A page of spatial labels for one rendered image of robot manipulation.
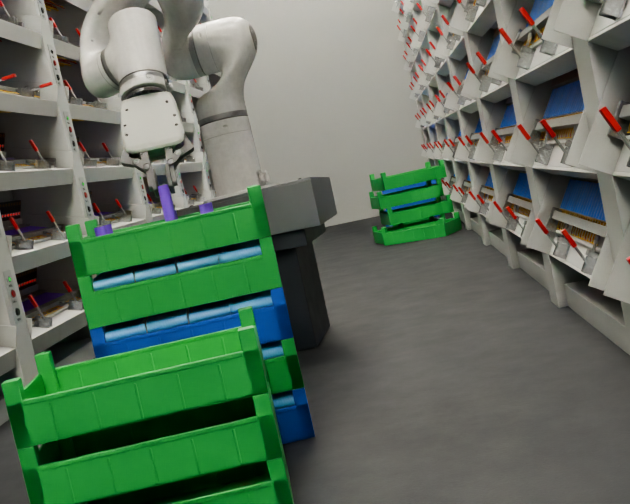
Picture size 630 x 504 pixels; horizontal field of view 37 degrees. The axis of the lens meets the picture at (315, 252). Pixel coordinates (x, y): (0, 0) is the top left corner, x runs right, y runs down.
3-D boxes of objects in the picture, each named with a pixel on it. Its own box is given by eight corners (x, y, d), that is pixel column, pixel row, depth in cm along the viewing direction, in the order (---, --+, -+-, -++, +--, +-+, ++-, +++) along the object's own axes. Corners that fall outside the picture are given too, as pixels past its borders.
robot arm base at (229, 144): (291, 185, 236) (273, 112, 236) (262, 189, 219) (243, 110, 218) (224, 202, 243) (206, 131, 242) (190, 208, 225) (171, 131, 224)
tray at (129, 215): (145, 230, 353) (146, 193, 352) (97, 246, 293) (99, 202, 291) (91, 227, 354) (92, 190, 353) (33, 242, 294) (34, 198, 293)
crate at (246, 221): (267, 229, 165) (257, 184, 164) (271, 236, 145) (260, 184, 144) (96, 266, 163) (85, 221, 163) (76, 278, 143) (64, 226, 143)
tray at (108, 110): (120, 124, 350) (122, 86, 348) (67, 118, 289) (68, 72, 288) (66, 121, 351) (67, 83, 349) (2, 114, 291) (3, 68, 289)
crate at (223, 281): (277, 274, 166) (267, 229, 165) (282, 287, 146) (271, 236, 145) (107, 311, 164) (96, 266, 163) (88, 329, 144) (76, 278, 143)
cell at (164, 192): (177, 221, 155) (168, 182, 155) (176, 222, 153) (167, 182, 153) (166, 224, 155) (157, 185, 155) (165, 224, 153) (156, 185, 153)
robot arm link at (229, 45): (205, 129, 237) (182, 35, 236) (277, 110, 235) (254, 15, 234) (194, 126, 225) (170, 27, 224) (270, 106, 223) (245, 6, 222)
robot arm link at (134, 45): (104, 89, 160) (145, 64, 156) (93, 23, 164) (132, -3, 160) (139, 104, 167) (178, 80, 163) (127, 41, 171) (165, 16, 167)
